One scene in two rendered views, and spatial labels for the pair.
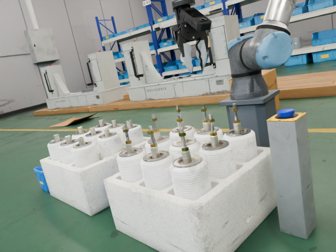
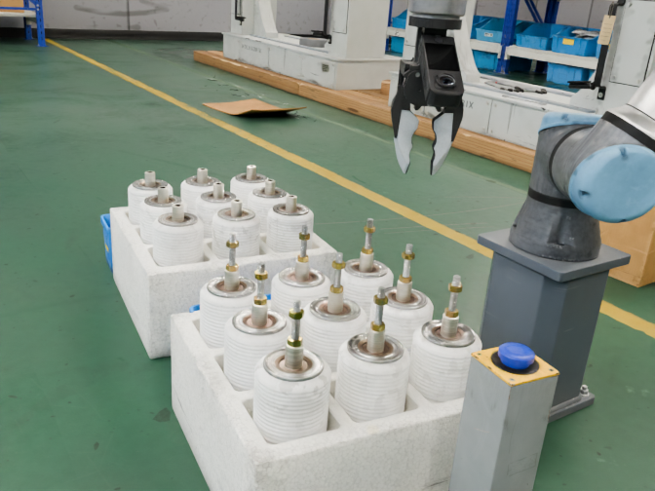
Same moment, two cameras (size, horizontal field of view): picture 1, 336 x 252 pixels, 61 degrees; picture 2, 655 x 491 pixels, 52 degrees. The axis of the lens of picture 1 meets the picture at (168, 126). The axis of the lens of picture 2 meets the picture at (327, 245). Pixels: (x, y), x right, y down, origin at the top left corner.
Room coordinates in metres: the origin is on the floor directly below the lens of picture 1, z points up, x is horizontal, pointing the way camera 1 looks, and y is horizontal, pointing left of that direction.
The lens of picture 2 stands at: (-0.03, -0.24, 0.70)
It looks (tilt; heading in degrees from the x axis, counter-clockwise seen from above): 21 degrees down; 14
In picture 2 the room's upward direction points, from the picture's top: 4 degrees clockwise
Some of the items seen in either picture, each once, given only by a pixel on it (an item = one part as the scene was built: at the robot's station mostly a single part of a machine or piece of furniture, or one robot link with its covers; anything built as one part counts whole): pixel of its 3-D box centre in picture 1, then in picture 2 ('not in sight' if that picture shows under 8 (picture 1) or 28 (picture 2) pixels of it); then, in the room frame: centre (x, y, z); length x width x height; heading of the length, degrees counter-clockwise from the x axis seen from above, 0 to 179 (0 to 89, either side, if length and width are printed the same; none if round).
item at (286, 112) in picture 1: (286, 114); (515, 358); (0.67, -0.29, 0.32); 0.04 x 0.04 x 0.02
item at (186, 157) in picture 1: (186, 156); (293, 355); (0.67, -0.03, 0.26); 0.02 x 0.02 x 0.03
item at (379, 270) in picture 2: (181, 129); (366, 268); (1.00, -0.05, 0.25); 0.08 x 0.08 x 0.01
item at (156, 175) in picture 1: (162, 186); (257, 378); (0.76, 0.05, 0.16); 0.10 x 0.10 x 0.18
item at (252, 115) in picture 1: (253, 130); (537, 321); (1.14, -0.35, 0.15); 0.19 x 0.19 x 0.30; 49
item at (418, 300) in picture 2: (207, 130); (403, 298); (0.92, -0.13, 0.25); 0.08 x 0.08 x 0.01
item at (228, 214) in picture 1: (193, 190); (327, 401); (0.84, -0.04, 0.09); 0.39 x 0.39 x 0.18; 42
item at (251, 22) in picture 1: (246, 22); not in sight; (5.56, -1.83, 0.90); 0.50 x 0.38 x 0.21; 139
